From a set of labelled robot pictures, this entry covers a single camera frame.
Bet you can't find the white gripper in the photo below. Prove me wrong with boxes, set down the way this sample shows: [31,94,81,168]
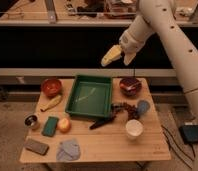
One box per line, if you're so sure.
[101,31,142,67]

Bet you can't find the grey eraser block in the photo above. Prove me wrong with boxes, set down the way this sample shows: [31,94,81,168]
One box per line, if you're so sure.
[24,139,49,155]

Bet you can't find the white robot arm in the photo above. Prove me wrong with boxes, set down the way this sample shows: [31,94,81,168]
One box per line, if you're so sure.
[101,0,198,171]

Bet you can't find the dark red bowl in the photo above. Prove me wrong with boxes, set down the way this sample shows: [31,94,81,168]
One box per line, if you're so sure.
[119,77,142,97]

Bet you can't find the green plastic tray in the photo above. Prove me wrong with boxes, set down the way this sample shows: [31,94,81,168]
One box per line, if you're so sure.
[65,75,113,119]

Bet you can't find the blue grey cup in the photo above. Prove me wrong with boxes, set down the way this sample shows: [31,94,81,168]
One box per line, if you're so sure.
[137,100,150,115]

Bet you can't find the black marker tool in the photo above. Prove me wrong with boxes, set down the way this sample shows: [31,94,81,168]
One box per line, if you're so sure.
[89,116,116,130]

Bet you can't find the white paper cup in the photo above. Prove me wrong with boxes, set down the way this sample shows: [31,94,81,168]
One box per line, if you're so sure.
[125,119,143,140]

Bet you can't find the yellow banana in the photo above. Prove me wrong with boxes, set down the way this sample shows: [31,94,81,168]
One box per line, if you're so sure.
[40,95,62,112]

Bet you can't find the red yellow apple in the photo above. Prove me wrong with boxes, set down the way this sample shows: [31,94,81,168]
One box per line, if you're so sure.
[57,118,71,133]

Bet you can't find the green sponge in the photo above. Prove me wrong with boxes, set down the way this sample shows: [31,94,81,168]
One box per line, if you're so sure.
[42,116,59,137]

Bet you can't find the black foot pedal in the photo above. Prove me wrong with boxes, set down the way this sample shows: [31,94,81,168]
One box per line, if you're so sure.
[179,125,198,144]

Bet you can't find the blue grey cloth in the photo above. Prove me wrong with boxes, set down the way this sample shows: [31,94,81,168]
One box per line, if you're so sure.
[56,139,81,162]

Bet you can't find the small metal cup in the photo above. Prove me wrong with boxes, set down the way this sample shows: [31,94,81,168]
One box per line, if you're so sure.
[24,115,40,130]

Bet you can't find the black floor cable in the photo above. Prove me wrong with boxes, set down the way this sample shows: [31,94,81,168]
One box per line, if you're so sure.
[161,125,198,171]

